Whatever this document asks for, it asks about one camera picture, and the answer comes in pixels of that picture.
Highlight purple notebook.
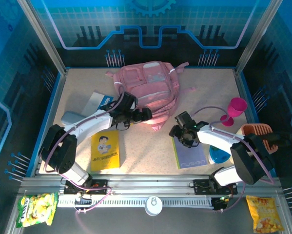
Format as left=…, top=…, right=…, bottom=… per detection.
left=172, top=137, right=208, bottom=170

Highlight pink backpack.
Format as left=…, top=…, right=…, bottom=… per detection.
left=104, top=60, right=197, bottom=132

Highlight blue and white notebook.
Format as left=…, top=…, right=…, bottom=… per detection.
left=81, top=91, right=115, bottom=117

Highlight yellow cartoon cover book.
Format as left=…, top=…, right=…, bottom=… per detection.
left=90, top=129, right=121, bottom=172

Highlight grey pencil case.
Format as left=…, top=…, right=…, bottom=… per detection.
left=60, top=111, right=84, bottom=127

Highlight orange yellow snack bag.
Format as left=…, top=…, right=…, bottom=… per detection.
left=245, top=195, right=285, bottom=234

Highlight green yellow snack bag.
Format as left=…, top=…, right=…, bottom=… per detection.
left=16, top=192, right=59, bottom=229

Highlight magenta plastic goblet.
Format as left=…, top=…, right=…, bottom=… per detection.
left=220, top=97, right=248, bottom=127

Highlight orange slotted plastic holder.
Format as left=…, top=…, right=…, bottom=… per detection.
left=240, top=123, right=279, bottom=154

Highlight black tool in holder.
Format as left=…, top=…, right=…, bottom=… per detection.
left=259, top=131, right=292, bottom=148

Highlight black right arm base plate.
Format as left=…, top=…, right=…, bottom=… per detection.
left=193, top=179, right=238, bottom=195

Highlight aluminium frame rail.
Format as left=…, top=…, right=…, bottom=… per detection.
left=19, top=174, right=283, bottom=197

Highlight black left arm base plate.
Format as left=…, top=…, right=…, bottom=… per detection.
left=62, top=179, right=109, bottom=195

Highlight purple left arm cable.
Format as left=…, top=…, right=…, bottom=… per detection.
left=42, top=84, right=127, bottom=217

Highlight white slotted cable duct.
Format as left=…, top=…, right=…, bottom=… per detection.
left=57, top=196, right=214, bottom=208

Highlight aluminium frame post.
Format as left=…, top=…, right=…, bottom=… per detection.
left=234, top=0, right=283, bottom=74
left=16, top=0, right=68, bottom=74

